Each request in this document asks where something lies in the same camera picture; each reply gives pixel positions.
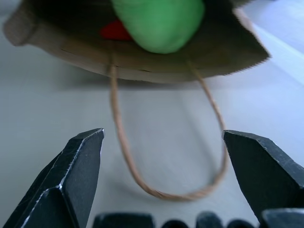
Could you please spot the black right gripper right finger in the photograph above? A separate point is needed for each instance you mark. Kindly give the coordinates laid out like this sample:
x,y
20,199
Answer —
x,y
266,171

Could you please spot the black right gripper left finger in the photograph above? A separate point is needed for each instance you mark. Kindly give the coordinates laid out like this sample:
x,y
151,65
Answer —
x,y
71,175

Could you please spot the green plush toy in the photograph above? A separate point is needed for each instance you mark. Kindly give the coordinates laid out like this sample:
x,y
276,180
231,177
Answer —
x,y
159,23

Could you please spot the brown paper bag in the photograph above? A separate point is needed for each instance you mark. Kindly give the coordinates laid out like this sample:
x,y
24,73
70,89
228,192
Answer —
x,y
78,50

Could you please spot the red plush toy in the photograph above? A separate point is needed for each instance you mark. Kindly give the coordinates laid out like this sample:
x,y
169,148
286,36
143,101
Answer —
x,y
114,31

